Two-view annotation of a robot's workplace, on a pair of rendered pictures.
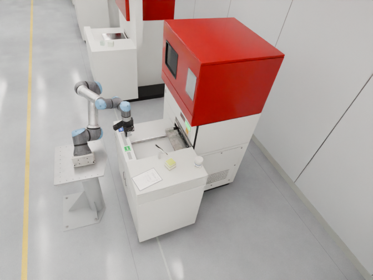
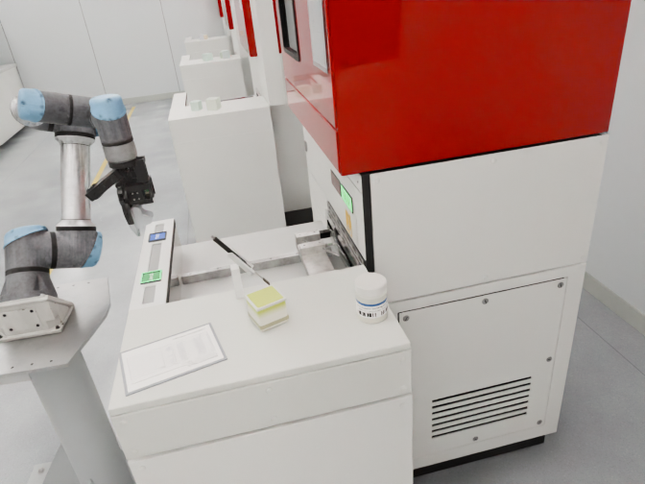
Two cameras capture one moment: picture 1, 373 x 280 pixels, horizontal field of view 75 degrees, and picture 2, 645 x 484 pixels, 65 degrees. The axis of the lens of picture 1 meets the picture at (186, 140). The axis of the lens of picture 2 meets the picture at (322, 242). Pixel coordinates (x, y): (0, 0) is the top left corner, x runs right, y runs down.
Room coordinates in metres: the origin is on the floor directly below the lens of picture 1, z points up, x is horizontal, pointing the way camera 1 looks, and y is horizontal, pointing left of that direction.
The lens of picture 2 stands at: (0.44, -0.35, 1.67)
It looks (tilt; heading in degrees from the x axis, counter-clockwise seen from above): 28 degrees down; 19
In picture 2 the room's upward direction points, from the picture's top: 6 degrees counter-clockwise
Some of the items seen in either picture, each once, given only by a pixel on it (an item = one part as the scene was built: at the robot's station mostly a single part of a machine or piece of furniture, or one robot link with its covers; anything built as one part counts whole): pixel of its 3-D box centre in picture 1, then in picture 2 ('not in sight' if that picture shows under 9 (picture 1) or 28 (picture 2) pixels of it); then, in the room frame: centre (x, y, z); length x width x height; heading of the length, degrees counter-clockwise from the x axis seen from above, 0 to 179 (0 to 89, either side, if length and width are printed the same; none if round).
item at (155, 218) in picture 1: (154, 179); (271, 405); (1.55, 0.28, 0.41); 0.97 x 0.64 x 0.82; 29
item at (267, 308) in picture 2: (170, 164); (267, 307); (1.31, 0.10, 1.00); 0.07 x 0.07 x 0.07; 47
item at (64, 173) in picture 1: (82, 164); (37, 341); (1.35, 0.92, 0.75); 0.45 x 0.44 x 0.13; 115
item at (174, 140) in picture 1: (174, 141); (318, 267); (1.71, 0.11, 0.87); 0.36 x 0.08 x 0.03; 29
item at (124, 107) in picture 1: (125, 109); (110, 119); (1.45, 0.50, 1.41); 0.09 x 0.08 x 0.11; 50
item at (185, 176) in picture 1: (166, 173); (261, 349); (1.29, 0.12, 0.89); 0.62 x 0.35 x 0.14; 119
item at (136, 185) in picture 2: (127, 124); (131, 181); (1.46, 0.50, 1.25); 0.09 x 0.08 x 0.12; 119
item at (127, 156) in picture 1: (124, 144); (160, 277); (1.55, 0.58, 0.89); 0.55 x 0.09 x 0.14; 29
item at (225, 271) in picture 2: (153, 138); (258, 264); (1.75, 0.34, 0.84); 0.50 x 0.02 x 0.03; 119
